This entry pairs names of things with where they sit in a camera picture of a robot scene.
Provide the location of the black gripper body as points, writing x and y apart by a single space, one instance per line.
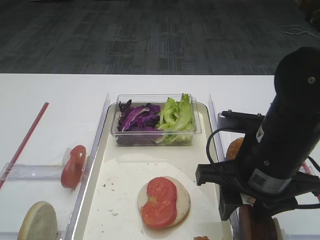
260 191

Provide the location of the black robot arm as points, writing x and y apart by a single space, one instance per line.
291 127

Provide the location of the stack of meat patties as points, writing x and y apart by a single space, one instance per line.
251 229

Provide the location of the tomato slices on bun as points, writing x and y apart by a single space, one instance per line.
160 210

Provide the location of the green lettuce leaves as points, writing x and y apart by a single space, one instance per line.
176 116

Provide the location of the upright tomato slices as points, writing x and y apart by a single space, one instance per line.
72 171

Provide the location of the white tomato pusher block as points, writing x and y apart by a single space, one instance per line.
66 156

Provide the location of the clear tomato pusher track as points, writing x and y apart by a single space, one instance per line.
26 172

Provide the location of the white patty pusher block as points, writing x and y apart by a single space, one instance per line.
281 235

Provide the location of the sesame bun top rear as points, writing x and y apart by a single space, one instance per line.
234 148

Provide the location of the crumb on tray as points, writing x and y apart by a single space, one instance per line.
201 238

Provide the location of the bun bottom on tray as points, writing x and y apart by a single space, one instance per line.
183 203

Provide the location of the purple cabbage leaves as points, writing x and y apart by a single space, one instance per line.
142 118

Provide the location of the clear plastic salad container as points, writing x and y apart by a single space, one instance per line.
158 99

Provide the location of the metal serving tray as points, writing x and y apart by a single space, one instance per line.
110 208

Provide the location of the upright bun bottom left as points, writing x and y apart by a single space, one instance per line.
41 212

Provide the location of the right red rail strip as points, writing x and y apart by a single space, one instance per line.
306 182

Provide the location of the red rail strip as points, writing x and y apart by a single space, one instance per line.
306 182
25 142

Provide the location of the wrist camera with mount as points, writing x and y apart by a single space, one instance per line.
239 122

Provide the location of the clear rail beside tray right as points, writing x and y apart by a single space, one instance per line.
220 157

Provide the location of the clear rail beside tray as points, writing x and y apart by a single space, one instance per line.
70 231
220 157

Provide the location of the clear rail beside tray left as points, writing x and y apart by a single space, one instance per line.
70 231

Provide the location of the left red rail strip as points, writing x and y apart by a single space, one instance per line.
25 142

